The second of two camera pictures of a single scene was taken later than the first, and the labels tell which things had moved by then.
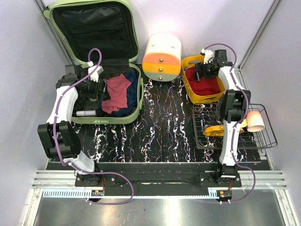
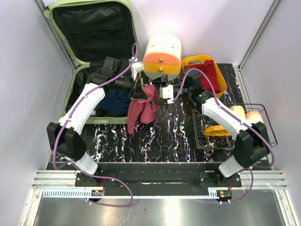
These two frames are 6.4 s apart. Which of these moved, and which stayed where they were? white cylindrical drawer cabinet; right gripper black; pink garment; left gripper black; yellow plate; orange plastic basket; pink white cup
Moved: right gripper black; left gripper black; pink garment
Stayed: yellow plate; pink white cup; white cylindrical drawer cabinet; orange plastic basket
